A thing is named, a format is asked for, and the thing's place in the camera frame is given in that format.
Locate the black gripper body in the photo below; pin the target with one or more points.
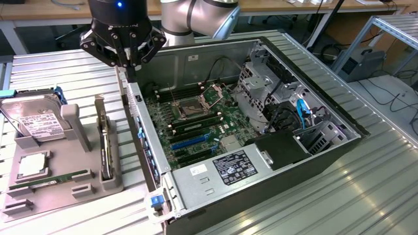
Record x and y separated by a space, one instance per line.
117 14

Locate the graphics card with metal bracket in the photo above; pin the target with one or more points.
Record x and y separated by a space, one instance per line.
105 151

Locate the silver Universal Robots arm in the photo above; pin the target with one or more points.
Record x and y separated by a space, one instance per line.
183 19

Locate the black office chair base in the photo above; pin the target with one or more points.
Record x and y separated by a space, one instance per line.
63 36
290 18

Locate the thin metal locking lever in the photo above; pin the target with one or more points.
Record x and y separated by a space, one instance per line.
172 95

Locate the blue plastic disk carrier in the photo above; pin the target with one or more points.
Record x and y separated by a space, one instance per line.
60 94

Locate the wooden office desk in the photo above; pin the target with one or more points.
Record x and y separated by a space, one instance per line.
32 13
276 8

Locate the metal socket cover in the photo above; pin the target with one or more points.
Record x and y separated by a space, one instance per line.
213 95

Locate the CPU socket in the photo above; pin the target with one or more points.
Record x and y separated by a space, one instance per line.
191 109

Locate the silver hard disk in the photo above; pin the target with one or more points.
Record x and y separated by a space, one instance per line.
36 115

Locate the green motherboard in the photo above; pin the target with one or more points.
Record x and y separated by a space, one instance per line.
228 115

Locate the silver disk bay cage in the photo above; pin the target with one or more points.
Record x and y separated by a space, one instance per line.
257 98

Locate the black expansion slot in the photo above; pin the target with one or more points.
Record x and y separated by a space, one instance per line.
185 138
195 159
192 153

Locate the blue expansion slot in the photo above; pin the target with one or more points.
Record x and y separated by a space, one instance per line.
188 144

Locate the silver chipset heatsink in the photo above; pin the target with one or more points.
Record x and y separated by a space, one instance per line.
229 142

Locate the grey plastic parts rack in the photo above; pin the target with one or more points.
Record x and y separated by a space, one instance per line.
65 169

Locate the silver CPU chip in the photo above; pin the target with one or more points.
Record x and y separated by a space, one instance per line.
32 166

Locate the black stand pole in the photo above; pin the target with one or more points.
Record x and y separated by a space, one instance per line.
326 22

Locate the white desk box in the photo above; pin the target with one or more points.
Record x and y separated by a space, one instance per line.
323 2

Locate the green RAM stick with label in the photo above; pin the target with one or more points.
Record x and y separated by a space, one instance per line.
45 182

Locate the black plastic fan shroud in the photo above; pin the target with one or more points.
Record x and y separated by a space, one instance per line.
280 149

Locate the silver power supply unit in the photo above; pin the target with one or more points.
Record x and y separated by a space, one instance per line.
195 186

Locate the blue case latch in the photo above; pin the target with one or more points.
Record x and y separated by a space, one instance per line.
156 200

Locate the grey computer tower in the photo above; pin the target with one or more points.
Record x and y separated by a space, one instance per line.
366 66

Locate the open black PC case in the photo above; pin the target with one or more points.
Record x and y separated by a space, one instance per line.
260 193

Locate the aluminium profile frame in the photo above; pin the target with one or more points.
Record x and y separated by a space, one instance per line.
391 27

